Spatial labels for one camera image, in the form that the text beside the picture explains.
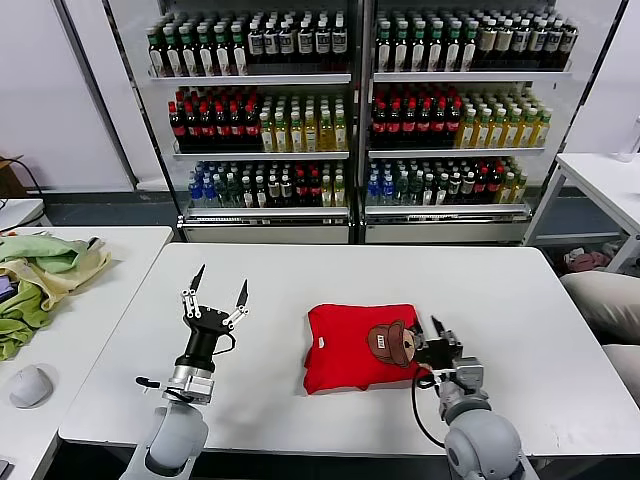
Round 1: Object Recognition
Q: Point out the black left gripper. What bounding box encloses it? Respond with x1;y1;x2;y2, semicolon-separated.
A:
177;263;251;372

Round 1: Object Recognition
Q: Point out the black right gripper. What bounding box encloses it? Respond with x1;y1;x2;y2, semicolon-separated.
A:
405;314;465;372

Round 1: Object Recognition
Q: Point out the red t-shirt bear print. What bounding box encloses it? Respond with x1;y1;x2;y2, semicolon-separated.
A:
302;302;434;396

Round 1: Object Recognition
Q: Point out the drinks display cooler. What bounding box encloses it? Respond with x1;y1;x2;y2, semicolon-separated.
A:
360;0;631;246
104;0;362;245

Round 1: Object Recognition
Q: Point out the cream yellow garment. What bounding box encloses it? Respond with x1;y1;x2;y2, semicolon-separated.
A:
0;243;114;312

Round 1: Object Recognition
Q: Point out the light green garment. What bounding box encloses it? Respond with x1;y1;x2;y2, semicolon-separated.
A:
0;233;92;275

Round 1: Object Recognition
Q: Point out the pink white cloth pile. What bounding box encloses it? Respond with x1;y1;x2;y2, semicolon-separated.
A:
563;244;621;274

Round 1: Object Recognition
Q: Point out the beige trouser leg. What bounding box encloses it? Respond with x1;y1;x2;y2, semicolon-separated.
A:
559;271;640;345
602;343;640;396

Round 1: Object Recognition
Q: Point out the olive green garment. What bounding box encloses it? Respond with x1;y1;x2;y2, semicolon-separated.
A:
0;279;54;362

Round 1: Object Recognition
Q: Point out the grey computer mouse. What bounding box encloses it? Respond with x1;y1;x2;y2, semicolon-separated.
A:
9;363;55;409

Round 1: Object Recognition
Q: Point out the white table with legs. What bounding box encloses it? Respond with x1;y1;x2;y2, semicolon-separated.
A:
524;152;640;266

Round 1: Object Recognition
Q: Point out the brown cardboard box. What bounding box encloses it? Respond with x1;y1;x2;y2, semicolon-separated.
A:
0;154;29;197

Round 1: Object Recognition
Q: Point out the green cap dark bottle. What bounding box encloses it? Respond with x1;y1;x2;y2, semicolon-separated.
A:
462;20;479;72
165;26;182;78
149;27;166;78
182;25;199;77
428;20;445;73
215;23;232;77
393;20;410;73
410;20;427;73
376;20;393;73
199;24;216;77
445;20;462;73
232;23;249;76

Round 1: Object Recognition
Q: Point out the dark tea bottle white label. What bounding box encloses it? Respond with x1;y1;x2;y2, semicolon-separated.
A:
315;19;332;71
332;19;349;71
297;20;314;71
247;21;264;71
264;21;281;71
280;20;297;71

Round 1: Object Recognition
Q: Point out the dark tea bottle beige label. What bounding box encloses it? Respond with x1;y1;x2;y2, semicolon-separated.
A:
513;19;530;69
562;21;579;69
530;20;547;69
547;20;564;69
478;19;495;69
496;19;513;69

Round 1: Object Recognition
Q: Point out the black left gripper cable loop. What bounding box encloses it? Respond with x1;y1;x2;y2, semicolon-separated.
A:
213;333;239;357

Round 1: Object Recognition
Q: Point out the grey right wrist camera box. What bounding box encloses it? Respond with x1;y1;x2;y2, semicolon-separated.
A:
451;355;489;399

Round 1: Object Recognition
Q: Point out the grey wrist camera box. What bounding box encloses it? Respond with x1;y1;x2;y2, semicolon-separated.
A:
164;372;217;405
451;355;489;399

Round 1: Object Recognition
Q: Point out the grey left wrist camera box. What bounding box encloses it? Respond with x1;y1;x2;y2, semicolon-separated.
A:
164;372;217;405

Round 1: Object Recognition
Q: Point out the black left camera plug cable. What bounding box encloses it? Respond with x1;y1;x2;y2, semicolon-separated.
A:
135;375;176;401

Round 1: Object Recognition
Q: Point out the grey metal wall post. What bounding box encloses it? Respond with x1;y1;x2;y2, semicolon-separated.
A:
53;0;140;190

